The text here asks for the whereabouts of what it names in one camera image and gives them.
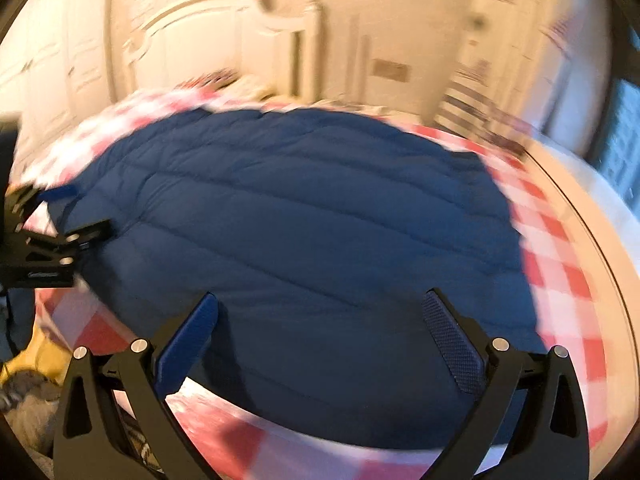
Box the printed nautical curtain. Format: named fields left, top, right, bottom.
left=434, top=0, right=617, bottom=157

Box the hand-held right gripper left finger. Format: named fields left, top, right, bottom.
left=52, top=291, right=219, bottom=480

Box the navy quilted jacket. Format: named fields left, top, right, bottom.
left=47, top=106, right=549, bottom=455

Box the embroidered pink pillow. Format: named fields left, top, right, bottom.
left=180, top=71, right=246, bottom=92

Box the yellow cloth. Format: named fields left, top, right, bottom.
left=0, top=322, right=76, bottom=386

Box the dark framed window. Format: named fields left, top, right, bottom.
left=589, top=79, right=640, bottom=197

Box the red checked bedsheet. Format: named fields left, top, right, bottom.
left=14, top=86, right=615, bottom=480

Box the grey cloth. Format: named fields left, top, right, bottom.
left=0, top=370, right=68, bottom=453

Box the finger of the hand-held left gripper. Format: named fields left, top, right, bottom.
left=0, top=218, right=112, bottom=290
left=2, top=183, right=51, bottom=233

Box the white wooden headboard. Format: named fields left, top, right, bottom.
left=121, top=0, right=324, bottom=100

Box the white wardrobe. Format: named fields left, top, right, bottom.
left=0, top=0, right=123, bottom=163

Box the white floor lamp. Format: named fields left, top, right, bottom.
left=343, top=12, right=362, bottom=103

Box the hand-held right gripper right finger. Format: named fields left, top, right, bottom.
left=420, top=287, right=592, bottom=480

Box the grey wall socket panel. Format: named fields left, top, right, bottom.
left=369, top=58, right=414, bottom=84

